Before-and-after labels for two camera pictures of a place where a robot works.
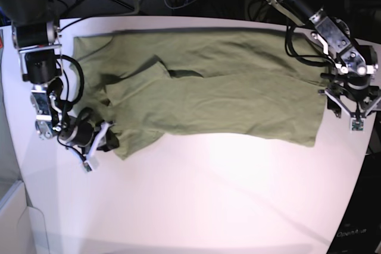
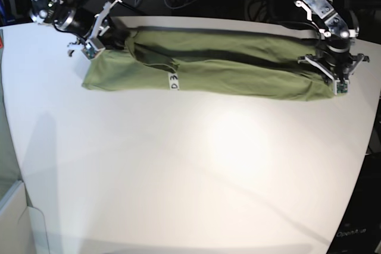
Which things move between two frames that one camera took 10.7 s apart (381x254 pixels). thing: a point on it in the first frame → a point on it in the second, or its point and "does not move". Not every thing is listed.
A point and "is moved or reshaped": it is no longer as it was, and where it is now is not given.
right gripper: [103, 140] → [113, 33]
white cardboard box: [22, 229] does not move
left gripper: [361, 110] → [340, 73]
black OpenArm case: [358, 230] does not move
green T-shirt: [145, 84] is moved or reshaped
